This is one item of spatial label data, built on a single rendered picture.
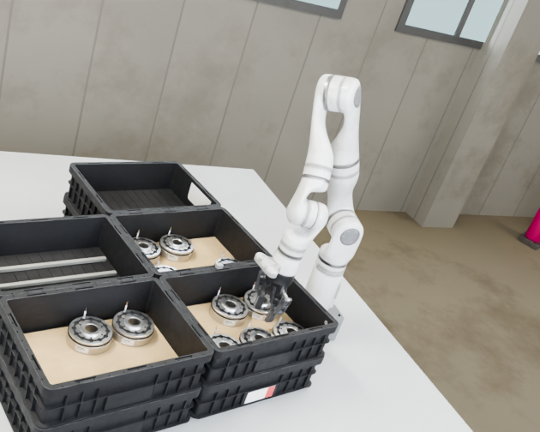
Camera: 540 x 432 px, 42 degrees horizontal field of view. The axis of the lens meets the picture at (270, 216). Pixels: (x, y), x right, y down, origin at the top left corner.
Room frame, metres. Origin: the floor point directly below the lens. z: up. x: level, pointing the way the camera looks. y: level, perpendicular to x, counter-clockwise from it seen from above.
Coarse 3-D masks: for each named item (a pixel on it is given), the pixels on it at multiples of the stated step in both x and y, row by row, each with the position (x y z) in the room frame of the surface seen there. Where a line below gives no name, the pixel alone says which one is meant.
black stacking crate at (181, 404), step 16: (0, 352) 1.17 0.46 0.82; (0, 368) 1.18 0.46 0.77; (0, 384) 1.16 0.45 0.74; (0, 400) 1.14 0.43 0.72; (16, 400) 1.09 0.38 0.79; (160, 400) 1.20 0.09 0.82; (176, 400) 1.23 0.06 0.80; (192, 400) 1.29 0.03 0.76; (16, 416) 1.09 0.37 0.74; (96, 416) 1.09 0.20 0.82; (112, 416) 1.11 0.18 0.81; (128, 416) 1.16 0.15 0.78; (144, 416) 1.18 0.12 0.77; (160, 416) 1.21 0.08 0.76; (176, 416) 1.25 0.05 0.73
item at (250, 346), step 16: (192, 272) 1.56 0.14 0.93; (208, 272) 1.59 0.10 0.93; (224, 272) 1.62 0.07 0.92; (304, 288) 1.67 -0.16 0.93; (320, 304) 1.62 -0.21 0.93; (192, 320) 1.36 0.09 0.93; (336, 320) 1.58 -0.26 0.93; (208, 336) 1.33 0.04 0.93; (272, 336) 1.41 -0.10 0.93; (288, 336) 1.43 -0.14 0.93; (304, 336) 1.47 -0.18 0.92; (224, 352) 1.29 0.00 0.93; (240, 352) 1.33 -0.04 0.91
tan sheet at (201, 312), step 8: (200, 304) 1.58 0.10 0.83; (208, 304) 1.59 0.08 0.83; (192, 312) 1.53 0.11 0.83; (200, 312) 1.54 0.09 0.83; (208, 312) 1.56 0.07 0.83; (200, 320) 1.51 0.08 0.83; (208, 320) 1.52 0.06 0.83; (248, 320) 1.58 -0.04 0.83; (256, 320) 1.60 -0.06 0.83; (288, 320) 1.65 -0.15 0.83; (208, 328) 1.49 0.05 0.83; (224, 328) 1.51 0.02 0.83; (232, 328) 1.52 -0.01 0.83; (240, 328) 1.53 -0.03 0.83; (264, 328) 1.57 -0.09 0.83; (272, 328) 1.58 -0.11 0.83; (232, 336) 1.49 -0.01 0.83
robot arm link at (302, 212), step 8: (304, 176) 1.63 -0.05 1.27; (312, 176) 1.62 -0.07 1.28; (304, 184) 1.61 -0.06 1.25; (312, 184) 1.61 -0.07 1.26; (320, 184) 1.61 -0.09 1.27; (296, 192) 1.61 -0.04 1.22; (304, 192) 1.59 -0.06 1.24; (296, 200) 1.58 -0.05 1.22; (304, 200) 1.58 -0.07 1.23; (288, 208) 1.58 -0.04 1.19; (296, 208) 1.57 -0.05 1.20; (304, 208) 1.57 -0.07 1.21; (312, 208) 1.58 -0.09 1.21; (288, 216) 1.57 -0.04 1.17; (296, 216) 1.56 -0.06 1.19; (304, 216) 1.56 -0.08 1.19; (312, 216) 1.57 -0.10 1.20; (296, 224) 1.57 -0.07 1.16; (304, 224) 1.57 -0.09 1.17; (312, 224) 1.57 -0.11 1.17
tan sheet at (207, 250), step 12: (192, 240) 1.89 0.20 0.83; (204, 240) 1.91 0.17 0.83; (216, 240) 1.94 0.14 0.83; (204, 252) 1.84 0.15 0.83; (216, 252) 1.87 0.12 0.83; (228, 252) 1.89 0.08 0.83; (156, 264) 1.69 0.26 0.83; (168, 264) 1.71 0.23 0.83; (180, 264) 1.74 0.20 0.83; (192, 264) 1.76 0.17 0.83; (204, 264) 1.78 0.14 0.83
